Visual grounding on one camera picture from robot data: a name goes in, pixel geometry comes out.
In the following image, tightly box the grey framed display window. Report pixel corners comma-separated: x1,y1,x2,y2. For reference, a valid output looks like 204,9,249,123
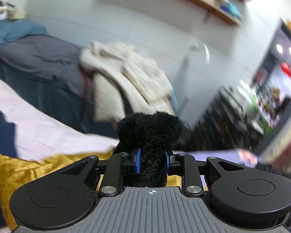
252,19,291,156

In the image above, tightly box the dark shelving rack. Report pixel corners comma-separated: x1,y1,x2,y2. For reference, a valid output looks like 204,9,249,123
191,85,265,151

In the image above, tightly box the navy blue garment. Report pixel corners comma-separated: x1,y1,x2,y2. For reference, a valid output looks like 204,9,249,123
0,110,18,227

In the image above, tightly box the gold jacket with black fur collar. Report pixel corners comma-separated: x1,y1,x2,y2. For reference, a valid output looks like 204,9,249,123
0,111,183,231

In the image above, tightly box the teal pillow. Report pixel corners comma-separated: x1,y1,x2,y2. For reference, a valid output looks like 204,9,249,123
0,21,48,50

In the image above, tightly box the grey covered massage bed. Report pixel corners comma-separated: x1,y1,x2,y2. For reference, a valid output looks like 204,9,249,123
0,35,99,134

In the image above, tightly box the long wooden wall shelf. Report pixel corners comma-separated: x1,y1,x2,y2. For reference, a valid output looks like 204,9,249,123
126,0,243,26

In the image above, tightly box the cream fleece blanket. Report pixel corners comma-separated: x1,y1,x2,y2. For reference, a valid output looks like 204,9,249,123
79,41,175,123

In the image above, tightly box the white beauty machine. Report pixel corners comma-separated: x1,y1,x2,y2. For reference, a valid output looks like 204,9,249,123
0,0,24,22

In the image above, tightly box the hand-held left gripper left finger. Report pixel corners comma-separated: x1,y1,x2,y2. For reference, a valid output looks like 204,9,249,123
61,148,142,197

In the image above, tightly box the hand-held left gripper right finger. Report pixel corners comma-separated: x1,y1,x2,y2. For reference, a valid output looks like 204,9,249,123
164,149,245,197

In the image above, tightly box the red ornament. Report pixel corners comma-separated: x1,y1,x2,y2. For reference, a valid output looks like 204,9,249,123
281,63,291,88

